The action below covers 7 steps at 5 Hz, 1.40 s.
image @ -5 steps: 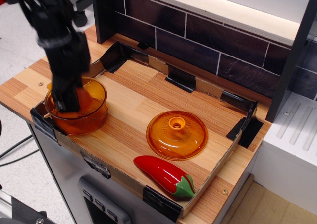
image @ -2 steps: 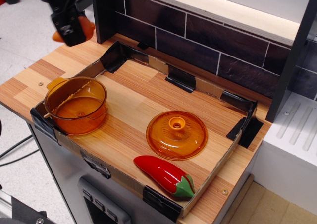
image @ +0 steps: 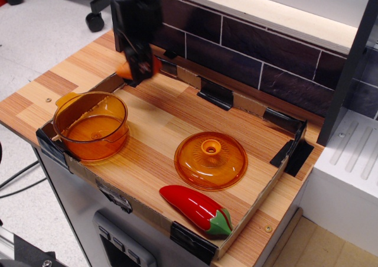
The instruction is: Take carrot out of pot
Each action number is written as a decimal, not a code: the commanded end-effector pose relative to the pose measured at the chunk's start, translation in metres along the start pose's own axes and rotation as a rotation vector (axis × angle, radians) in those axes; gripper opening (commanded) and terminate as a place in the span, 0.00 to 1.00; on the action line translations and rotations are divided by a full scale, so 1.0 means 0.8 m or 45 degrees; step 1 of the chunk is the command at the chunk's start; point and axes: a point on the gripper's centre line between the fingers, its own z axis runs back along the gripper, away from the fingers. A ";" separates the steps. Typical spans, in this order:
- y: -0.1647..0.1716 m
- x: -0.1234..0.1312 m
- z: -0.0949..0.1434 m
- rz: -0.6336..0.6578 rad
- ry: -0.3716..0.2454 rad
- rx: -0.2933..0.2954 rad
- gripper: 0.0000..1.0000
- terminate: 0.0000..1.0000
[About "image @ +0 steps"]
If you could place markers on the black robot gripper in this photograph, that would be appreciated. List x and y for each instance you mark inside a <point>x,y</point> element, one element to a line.
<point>143,19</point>

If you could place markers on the orange toy carrot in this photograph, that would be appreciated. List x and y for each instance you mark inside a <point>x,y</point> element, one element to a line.
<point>124,70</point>

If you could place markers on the orange transparent plastic pot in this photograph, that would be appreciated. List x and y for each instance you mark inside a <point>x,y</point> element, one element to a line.
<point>93,125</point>

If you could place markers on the orange transparent pot lid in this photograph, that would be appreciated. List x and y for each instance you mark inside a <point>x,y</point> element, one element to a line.
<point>210,161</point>

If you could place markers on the black chair caster wheel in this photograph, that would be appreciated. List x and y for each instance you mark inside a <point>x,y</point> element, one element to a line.
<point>94,22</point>

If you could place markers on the red toy chili pepper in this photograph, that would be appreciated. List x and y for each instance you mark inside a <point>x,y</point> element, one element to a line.
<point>203,211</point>

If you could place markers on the grey toy oven panel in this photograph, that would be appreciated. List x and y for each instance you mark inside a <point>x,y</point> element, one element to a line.
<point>120,248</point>

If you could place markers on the white toy sink drainer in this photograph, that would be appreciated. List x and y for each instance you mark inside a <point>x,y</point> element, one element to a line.
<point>351,154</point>

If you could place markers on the dark vertical post left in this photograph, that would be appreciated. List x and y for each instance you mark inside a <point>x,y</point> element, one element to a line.
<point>118,18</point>

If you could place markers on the dark vertical post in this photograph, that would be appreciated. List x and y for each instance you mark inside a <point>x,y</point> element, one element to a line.
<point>365,39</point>
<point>118,18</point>

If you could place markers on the dark vertical post right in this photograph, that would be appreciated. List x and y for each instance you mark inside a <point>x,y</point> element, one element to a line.
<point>365,39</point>

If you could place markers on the black metal frame corner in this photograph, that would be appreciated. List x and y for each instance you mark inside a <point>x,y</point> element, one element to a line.
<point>15,251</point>

